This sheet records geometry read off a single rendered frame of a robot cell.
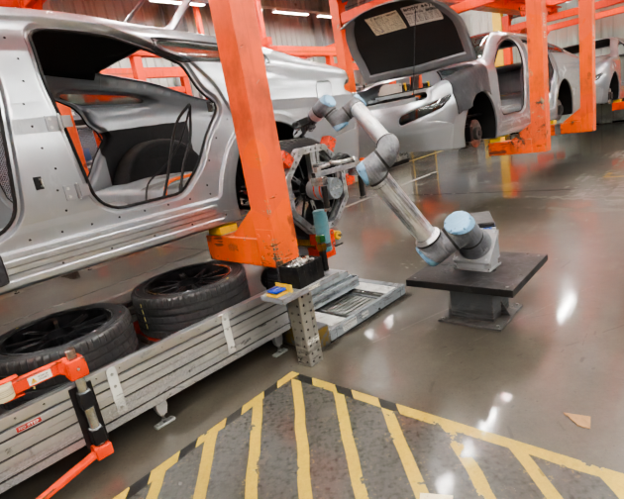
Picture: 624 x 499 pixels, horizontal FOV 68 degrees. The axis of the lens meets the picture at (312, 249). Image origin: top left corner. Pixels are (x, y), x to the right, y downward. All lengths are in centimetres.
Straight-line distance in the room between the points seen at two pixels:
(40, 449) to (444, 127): 454
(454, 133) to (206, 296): 365
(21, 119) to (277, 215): 127
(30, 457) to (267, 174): 160
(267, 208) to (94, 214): 88
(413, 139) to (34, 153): 387
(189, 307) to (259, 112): 107
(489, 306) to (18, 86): 259
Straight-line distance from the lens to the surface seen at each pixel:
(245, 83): 246
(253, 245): 266
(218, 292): 254
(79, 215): 257
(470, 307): 282
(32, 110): 257
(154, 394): 235
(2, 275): 247
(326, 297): 310
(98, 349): 231
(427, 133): 531
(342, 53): 747
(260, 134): 246
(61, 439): 225
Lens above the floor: 123
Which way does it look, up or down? 15 degrees down
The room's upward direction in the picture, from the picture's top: 10 degrees counter-clockwise
